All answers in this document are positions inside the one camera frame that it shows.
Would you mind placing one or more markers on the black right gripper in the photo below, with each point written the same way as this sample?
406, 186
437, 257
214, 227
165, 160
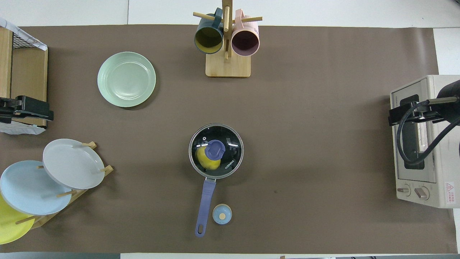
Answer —
429, 113

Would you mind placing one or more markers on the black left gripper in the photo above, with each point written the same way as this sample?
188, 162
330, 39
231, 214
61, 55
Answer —
9, 108

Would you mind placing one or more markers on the yellow potato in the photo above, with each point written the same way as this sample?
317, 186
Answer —
203, 160

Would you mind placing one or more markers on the glass lid with blue knob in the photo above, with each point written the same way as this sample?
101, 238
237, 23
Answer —
230, 138

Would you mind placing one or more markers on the grey plate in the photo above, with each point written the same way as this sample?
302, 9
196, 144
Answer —
72, 163

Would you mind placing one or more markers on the light blue plate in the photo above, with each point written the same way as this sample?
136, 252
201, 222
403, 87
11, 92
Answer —
28, 189

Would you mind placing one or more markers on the wooden plate rack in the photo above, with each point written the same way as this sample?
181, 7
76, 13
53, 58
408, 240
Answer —
107, 169

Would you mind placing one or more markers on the pale green plate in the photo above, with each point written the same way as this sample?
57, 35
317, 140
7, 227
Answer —
126, 79

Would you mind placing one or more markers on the yellow plate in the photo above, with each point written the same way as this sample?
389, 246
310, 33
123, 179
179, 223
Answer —
9, 225

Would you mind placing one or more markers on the white grid-print cloth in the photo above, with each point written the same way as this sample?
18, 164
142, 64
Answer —
19, 127
21, 30

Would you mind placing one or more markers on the wooden box with mesh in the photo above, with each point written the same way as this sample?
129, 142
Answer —
28, 79

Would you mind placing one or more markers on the beige toaster oven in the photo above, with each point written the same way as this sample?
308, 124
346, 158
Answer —
442, 172

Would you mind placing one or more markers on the brown paper table mat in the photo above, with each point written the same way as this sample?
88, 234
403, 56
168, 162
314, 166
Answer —
305, 144

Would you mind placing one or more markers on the pink ribbed mug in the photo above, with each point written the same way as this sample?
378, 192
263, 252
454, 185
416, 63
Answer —
245, 41

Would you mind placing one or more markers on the wooden mug tree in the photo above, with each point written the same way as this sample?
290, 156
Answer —
228, 66

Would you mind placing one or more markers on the dark teal mug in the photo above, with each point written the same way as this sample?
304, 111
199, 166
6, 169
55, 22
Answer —
208, 39

